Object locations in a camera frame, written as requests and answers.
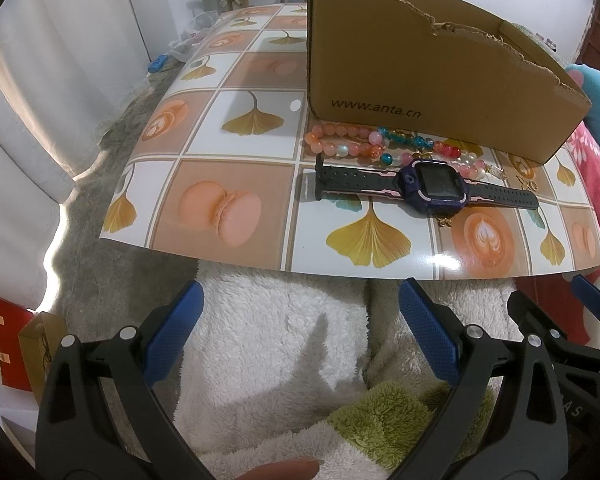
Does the purple kids smartwatch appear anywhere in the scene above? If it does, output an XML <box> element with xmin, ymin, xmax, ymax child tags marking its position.
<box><xmin>314</xmin><ymin>156</ymin><xmax>539</xmax><ymax>216</ymax></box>

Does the multicolour bead bracelet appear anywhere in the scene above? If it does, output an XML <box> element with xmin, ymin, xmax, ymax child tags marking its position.
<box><xmin>377</xmin><ymin>127</ymin><xmax>506</xmax><ymax>181</ymax></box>

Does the pink bead bracelet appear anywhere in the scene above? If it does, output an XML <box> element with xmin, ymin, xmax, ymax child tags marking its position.
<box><xmin>303</xmin><ymin>121</ymin><xmax>387</xmax><ymax>158</ymax></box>

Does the person's fingertip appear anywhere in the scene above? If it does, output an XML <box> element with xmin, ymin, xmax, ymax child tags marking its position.
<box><xmin>237</xmin><ymin>457</ymin><xmax>321</xmax><ymax>480</ymax></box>

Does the pink floral blanket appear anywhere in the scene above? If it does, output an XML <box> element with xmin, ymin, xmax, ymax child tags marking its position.
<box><xmin>515</xmin><ymin>125</ymin><xmax>600</xmax><ymax>349</ymax></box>

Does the brown paper bag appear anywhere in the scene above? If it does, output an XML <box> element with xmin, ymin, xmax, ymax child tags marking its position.
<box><xmin>18</xmin><ymin>312</ymin><xmax>68</xmax><ymax>404</ymax></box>

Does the red gift bag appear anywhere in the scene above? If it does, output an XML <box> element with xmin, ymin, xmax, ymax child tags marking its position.
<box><xmin>0</xmin><ymin>298</ymin><xmax>33</xmax><ymax>392</ymax></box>

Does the white green fluffy blanket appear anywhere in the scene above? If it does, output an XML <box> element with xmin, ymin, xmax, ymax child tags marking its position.
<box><xmin>172</xmin><ymin>259</ymin><xmax>519</xmax><ymax>480</ymax></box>

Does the ginkgo macaron patterned mat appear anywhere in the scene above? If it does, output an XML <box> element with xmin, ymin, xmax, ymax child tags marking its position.
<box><xmin>100</xmin><ymin>3</ymin><xmax>591</xmax><ymax>280</ymax></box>

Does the brown cardboard box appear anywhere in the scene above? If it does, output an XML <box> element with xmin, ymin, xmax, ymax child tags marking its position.
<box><xmin>308</xmin><ymin>0</ymin><xmax>591</xmax><ymax>164</ymax></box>

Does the white curtain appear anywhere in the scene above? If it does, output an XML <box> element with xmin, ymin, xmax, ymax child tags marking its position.
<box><xmin>0</xmin><ymin>0</ymin><xmax>148</xmax><ymax>308</ymax></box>

